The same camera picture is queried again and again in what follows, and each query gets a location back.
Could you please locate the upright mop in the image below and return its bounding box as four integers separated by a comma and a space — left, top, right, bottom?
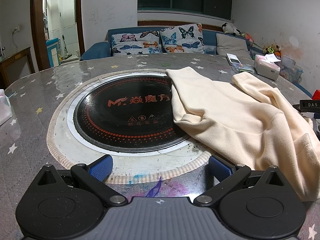
61, 34, 72, 60

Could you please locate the pile of small plush toys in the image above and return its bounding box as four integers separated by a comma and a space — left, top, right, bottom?
262, 44, 282, 57

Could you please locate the black and white plush toy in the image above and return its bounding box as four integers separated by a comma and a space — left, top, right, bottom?
221, 23, 241, 35

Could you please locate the pink tissue box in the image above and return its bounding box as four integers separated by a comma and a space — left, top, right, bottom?
254, 54, 282, 81

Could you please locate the white remote control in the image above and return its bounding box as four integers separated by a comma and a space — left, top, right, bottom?
226, 53, 242, 65

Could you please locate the blue sofa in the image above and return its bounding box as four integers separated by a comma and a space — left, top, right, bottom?
80, 26, 314, 99

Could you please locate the butterfly print cushion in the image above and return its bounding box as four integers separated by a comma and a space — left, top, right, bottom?
159, 23, 205, 54
111, 31, 163, 57

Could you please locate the wooden side table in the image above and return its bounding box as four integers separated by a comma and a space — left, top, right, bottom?
0, 47, 35, 90

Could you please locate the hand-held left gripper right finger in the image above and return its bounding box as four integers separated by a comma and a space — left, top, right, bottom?
194, 155, 294, 207

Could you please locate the grey star-print table cover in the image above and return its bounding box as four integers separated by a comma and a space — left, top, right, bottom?
0, 52, 320, 240

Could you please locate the round black induction cooktop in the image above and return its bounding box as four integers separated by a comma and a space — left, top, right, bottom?
66, 72, 198, 157

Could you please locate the soft tissue pack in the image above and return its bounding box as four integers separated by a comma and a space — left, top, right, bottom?
0, 89, 13, 126

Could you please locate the beige cushion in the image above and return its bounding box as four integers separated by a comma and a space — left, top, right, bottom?
216, 33, 252, 60

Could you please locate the cream fleece garment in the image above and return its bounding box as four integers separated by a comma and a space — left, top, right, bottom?
165, 66, 320, 202

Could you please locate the brown wooden door frame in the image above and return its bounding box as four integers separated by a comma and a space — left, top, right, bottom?
30, 0, 85, 73

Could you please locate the light blue cabinet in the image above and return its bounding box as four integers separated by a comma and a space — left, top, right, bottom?
46, 37, 60, 68

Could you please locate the clear storage container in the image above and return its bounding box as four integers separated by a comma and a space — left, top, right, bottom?
280, 56, 303, 84

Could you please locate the clear plastic box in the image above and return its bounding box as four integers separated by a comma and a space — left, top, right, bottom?
232, 62, 255, 74

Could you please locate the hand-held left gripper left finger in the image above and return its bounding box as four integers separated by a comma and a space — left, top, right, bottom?
29, 154, 128, 207

